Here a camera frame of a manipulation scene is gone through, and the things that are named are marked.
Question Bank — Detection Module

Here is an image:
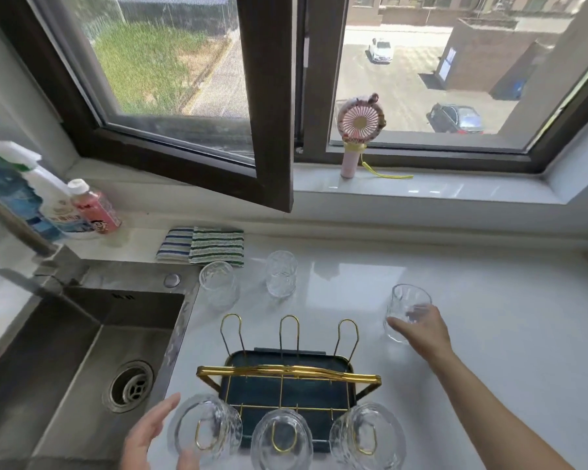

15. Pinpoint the person's right hand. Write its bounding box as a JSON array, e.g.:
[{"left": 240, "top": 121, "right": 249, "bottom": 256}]
[{"left": 386, "top": 304, "right": 454, "bottom": 371}]

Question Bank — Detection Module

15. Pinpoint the person's left hand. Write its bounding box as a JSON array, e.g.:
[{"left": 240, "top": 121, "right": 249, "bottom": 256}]
[{"left": 120, "top": 392, "right": 202, "bottom": 470}]

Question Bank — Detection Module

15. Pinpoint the clear drinking glass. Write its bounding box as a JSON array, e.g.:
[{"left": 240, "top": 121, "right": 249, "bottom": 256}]
[
  {"left": 169, "top": 393, "right": 244, "bottom": 470},
  {"left": 383, "top": 283, "right": 432, "bottom": 344},
  {"left": 266, "top": 250, "right": 299, "bottom": 298},
  {"left": 198, "top": 260, "right": 241, "bottom": 312},
  {"left": 329, "top": 401, "right": 407, "bottom": 470},
  {"left": 250, "top": 408, "right": 315, "bottom": 470}
]

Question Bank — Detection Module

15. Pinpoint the person's right forearm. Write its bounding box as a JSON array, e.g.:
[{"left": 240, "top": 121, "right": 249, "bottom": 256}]
[{"left": 428, "top": 349, "right": 577, "bottom": 470}]

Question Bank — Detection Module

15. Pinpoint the dark green drip tray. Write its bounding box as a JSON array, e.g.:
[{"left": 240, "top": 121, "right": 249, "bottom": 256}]
[{"left": 219, "top": 348, "right": 355, "bottom": 449}]

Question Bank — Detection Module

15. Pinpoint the metal sink drain strainer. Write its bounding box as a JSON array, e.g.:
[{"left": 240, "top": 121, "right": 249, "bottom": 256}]
[{"left": 101, "top": 360, "right": 155, "bottom": 415}]

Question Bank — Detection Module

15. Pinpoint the stainless steel sink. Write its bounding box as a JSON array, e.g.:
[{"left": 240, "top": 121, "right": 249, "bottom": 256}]
[{"left": 0, "top": 273, "right": 200, "bottom": 470}]

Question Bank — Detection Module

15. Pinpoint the green striped dish cloth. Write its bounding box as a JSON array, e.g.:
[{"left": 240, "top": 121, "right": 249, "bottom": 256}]
[{"left": 188, "top": 227, "right": 245, "bottom": 268}]

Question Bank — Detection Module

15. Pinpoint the pink handheld fan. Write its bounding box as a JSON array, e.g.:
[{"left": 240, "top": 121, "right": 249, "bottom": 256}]
[{"left": 334, "top": 92, "right": 388, "bottom": 180}]

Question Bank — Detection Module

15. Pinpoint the dark car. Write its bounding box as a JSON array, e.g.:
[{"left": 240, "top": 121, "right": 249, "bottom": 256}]
[{"left": 426, "top": 103, "right": 485, "bottom": 135}]

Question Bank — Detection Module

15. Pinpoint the blue striped dish cloth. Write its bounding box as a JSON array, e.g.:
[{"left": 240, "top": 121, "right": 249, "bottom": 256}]
[{"left": 155, "top": 228, "right": 195, "bottom": 263}]

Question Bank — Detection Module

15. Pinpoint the open dark brown window sash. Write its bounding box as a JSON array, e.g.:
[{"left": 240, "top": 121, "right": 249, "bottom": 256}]
[{"left": 234, "top": 0, "right": 295, "bottom": 214}]

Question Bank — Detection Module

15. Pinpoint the pink bottle with white cap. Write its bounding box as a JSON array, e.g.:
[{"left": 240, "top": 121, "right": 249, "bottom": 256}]
[{"left": 67, "top": 178, "right": 123, "bottom": 236}]

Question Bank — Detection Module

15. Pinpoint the stainless steel faucet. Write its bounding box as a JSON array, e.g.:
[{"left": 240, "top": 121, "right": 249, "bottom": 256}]
[{"left": 0, "top": 185, "right": 90, "bottom": 300}]

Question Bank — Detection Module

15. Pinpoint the white car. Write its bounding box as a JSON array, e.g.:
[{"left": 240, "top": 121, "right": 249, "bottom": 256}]
[{"left": 368, "top": 37, "right": 396, "bottom": 64}]

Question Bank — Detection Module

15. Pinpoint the white spray bottle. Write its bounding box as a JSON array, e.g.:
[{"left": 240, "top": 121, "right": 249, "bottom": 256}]
[{"left": 0, "top": 140, "right": 97, "bottom": 240}]

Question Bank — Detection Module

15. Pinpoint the blue cleaner bottle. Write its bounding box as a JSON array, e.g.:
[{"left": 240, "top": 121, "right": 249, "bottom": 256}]
[{"left": 0, "top": 150, "right": 65, "bottom": 243}]

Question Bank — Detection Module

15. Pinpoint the gold wire cup rack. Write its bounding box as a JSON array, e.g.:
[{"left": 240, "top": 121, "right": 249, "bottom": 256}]
[{"left": 197, "top": 313, "right": 382, "bottom": 457}]

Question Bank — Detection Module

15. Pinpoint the yellow fan wrist strap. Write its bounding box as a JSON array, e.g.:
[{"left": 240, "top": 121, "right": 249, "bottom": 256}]
[{"left": 361, "top": 161, "right": 415, "bottom": 181}]

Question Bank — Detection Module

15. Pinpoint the dark brown window frame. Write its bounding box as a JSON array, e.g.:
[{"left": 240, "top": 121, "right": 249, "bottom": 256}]
[{"left": 0, "top": 0, "right": 588, "bottom": 214}]

